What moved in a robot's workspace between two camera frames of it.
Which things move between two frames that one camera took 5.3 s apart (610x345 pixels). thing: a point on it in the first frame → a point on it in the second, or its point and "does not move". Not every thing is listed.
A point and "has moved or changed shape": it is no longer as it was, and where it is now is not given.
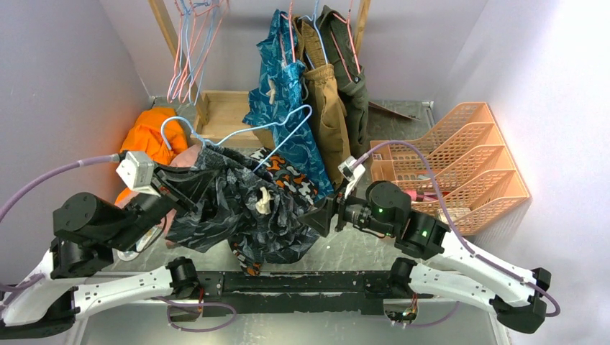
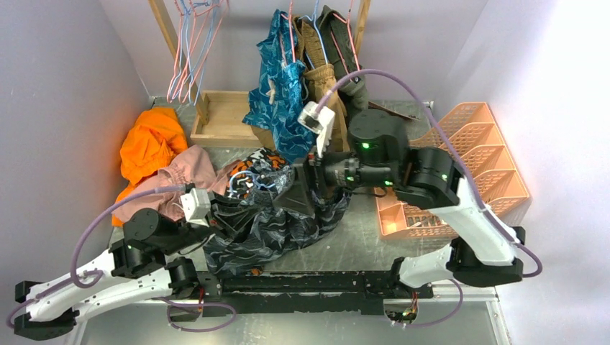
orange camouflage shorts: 290,178 → 241,180
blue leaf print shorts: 278,102 does not move
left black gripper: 183,186 → 219,221
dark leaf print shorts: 237,200 has moved or changed shape
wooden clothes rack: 221,123 does not move
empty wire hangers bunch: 199,25 does not move
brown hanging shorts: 326,102 does not move
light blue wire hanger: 208,144 → 252,178
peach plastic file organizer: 451,166 does not move
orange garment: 157,131 does not move
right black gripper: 319,218 → 298,195
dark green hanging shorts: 349,80 does not move
